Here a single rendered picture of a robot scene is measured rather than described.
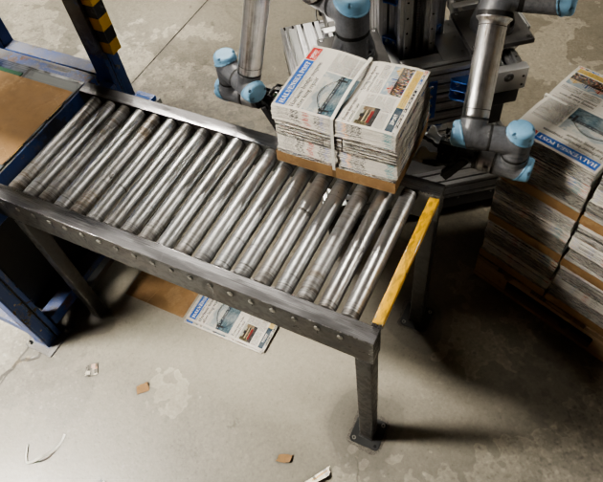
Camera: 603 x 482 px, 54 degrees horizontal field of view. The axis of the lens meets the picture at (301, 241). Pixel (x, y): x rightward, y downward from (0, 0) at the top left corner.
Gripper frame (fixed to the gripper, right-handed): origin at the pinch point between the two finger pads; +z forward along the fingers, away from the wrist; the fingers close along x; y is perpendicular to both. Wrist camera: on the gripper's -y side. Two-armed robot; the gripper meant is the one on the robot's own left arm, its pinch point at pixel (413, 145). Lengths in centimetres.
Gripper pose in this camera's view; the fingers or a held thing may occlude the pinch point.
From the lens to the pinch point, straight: 188.7
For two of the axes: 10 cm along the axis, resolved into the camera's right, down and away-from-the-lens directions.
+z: -9.0, -3.1, 3.2
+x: -4.4, 7.1, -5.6
